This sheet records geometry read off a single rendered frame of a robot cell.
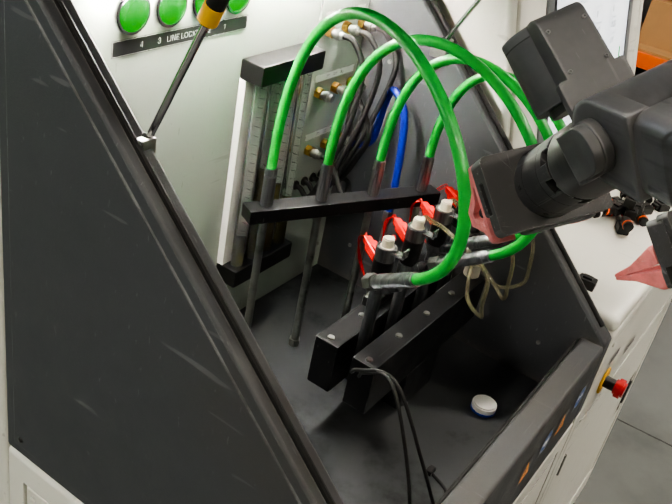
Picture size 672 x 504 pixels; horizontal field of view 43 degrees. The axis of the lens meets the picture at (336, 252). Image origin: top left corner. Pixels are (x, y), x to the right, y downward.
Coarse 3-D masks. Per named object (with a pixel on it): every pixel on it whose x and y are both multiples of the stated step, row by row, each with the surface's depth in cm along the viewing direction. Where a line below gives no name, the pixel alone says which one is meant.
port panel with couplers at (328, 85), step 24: (336, 0) 127; (360, 0) 133; (360, 24) 135; (336, 48) 133; (336, 72) 136; (312, 96) 134; (336, 96) 140; (312, 120) 137; (312, 144) 140; (312, 168) 144
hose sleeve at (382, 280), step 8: (408, 272) 95; (416, 272) 95; (376, 280) 100; (384, 280) 98; (392, 280) 97; (400, 280) 96; (408, 280) 94; (376, 288) 101; (384, 288) 99; (392, 288) 98
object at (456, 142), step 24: (336, 24) 100; (384, 24) 91; (312, 48) 105; (408, 48) 89; (432, 72) 87; (288, 96) 111; (432, 96) 87; (456, 120) 86; (456, 144) 85; (456, 168) 85; (456, 240) 87; (456, 264) 89
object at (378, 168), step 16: (432, 64) 116; (448, 64) 115; (416, 80) 118; (512, 80) 110; (400, 96) 120; (400, 112) 122; (384, 128) 124; (544, 128) 110; (384, 144) 125; (384, 160) 126; (368, 192) 129; (480, 240) 121; (512, 240) 118
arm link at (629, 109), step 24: (648, 72) 52; (600, 96) 51; (624, 96) 50; (648, 96) 50; (576, 120) 54; (600, 120) 51; (624, 120) 48; (648, 120) 47; (624, 144) 49; (648, 144) 47; (624, 168) 51; (648, 168) 48; (624, 192) 52; (648, 192) 50
